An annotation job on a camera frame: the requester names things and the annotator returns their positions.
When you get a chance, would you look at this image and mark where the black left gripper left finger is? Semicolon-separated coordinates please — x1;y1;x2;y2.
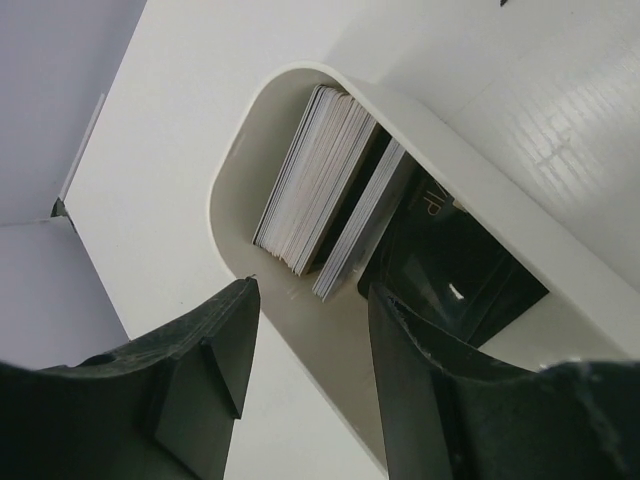
1;277;260;479

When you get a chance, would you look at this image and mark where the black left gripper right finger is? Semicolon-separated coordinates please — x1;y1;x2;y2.
368;283;639;479

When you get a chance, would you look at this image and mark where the grey card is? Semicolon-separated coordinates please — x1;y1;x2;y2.
312;138;413;301

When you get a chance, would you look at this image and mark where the black card upper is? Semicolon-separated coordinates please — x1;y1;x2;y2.
357;168;548;347

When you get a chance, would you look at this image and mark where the white card stack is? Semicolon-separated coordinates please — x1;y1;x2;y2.
252;85;380;276

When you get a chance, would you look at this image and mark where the white oblong tray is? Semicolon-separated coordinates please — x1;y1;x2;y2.
210;63;639;479

